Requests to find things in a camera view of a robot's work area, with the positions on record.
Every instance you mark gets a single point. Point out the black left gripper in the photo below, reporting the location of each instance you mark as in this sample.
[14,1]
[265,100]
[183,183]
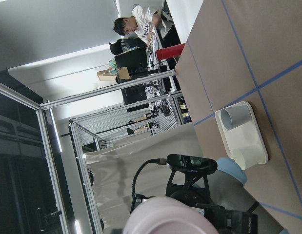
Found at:
[225,221]

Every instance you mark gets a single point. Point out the pink plastic cup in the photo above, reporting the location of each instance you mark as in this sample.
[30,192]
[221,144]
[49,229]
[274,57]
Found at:
[164,215]

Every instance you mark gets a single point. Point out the grey plastic cup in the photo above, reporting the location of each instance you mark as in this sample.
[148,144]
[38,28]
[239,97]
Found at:
[235,116]

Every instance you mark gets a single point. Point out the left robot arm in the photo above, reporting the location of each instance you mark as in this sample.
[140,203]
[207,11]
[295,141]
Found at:
[203,196]

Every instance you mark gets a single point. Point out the pale green plastic cup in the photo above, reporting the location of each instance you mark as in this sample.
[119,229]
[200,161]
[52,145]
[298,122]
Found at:
[249,156]

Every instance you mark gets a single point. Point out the beige paper cup tray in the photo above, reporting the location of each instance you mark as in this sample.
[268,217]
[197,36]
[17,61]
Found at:
[245,135]

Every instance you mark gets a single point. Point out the red cylinder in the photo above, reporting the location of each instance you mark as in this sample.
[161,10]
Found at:
[169,52]

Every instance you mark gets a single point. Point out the brown paper table mat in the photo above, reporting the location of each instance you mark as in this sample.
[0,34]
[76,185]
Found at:
[249,50]

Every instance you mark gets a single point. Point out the person in white shirt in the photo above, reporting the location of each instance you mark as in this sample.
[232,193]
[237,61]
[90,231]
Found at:
[141,22]

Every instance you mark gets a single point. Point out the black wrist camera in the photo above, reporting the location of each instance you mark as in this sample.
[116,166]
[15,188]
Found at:
[191,164]

